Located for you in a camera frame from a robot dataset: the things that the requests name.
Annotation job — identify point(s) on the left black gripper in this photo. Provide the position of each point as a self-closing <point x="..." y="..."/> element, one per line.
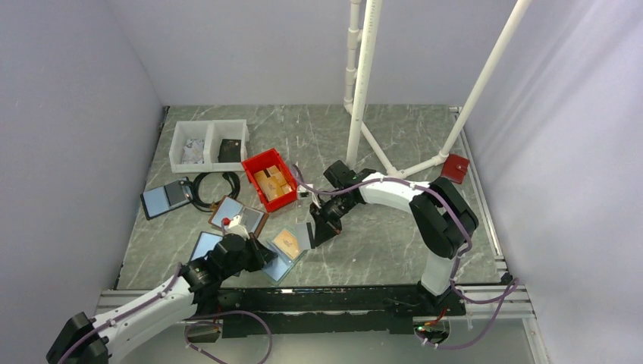
<point x="261" y="255"/>

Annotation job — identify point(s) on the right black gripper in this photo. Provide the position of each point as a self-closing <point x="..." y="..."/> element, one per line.
<point x="326" y="227"/>

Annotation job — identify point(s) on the orange credit card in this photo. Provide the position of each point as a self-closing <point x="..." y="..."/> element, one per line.
<point x="287" y="243"/>

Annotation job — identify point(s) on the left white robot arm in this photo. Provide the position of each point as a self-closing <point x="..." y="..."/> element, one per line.
<point x="112" y="335"/>

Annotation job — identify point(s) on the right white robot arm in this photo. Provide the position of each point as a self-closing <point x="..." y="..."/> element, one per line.
<point x="444" y="219"/>

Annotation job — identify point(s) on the navy blue card holder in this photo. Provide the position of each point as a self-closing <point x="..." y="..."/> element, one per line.
<point x="206" y="246"/>

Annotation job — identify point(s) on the brown boxes in red bin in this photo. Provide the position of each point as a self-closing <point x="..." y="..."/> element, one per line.
<point x="272" y="183"/>

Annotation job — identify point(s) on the red plastic bin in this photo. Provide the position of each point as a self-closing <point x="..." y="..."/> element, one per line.
<point x="264" y="160"/>

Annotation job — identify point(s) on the black wallet in bin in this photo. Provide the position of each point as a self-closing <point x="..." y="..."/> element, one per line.
<point x="229" y="151"/>

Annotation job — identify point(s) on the white two-compartment bin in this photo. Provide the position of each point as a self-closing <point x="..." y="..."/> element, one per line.
<point x="212" y="132"/>

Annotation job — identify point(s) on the red leather wallet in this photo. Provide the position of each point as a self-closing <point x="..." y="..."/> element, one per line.
<point x="455" y="168"/>

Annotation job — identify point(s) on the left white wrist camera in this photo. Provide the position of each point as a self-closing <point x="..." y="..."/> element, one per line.
<point x="234" y="226"/>

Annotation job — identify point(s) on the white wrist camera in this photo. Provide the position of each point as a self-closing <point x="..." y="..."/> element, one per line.
<point x="234" y="226"/>
<point x="303" y="193"/>

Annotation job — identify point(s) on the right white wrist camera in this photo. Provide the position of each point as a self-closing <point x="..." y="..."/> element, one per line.
<point x="303" y="193"/>

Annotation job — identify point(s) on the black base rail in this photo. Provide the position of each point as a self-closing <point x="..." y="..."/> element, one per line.
<point x="395" y="308"/>

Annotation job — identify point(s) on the white PVC pipe frame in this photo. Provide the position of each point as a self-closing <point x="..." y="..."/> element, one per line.
<point x="423" y="52"/>

